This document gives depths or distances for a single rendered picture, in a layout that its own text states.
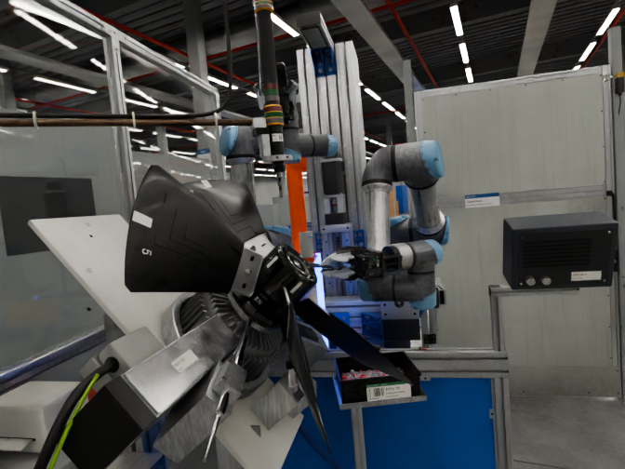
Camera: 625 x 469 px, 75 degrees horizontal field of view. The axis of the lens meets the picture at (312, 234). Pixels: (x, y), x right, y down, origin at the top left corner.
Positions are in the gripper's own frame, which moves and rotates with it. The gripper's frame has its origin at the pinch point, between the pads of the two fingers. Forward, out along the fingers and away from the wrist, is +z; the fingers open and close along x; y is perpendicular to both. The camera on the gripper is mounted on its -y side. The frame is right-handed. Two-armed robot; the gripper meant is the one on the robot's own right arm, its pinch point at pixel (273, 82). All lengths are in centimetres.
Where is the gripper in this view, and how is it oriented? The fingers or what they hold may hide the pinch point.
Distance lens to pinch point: 109.1
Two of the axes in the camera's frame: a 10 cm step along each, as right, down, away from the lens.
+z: -0.3, 1.0, -9.9
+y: 0.8, 9.9, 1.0
